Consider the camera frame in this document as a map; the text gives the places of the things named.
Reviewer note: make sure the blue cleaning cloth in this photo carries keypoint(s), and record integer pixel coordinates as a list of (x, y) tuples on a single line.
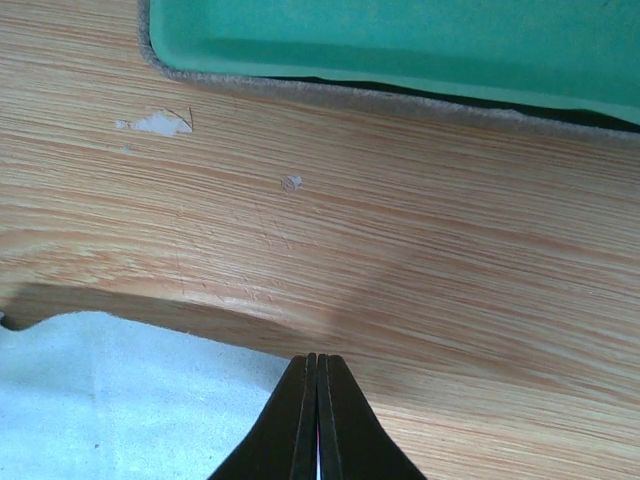
[(88, 395)]

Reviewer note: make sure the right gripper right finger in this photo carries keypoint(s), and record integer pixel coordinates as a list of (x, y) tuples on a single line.
[(352, 442)]

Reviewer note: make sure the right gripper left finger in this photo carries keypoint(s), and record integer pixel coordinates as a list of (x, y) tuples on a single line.
[(282, 443)]

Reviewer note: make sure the grey glasses case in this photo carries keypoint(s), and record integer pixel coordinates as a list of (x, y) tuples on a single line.
[(567, 69)]

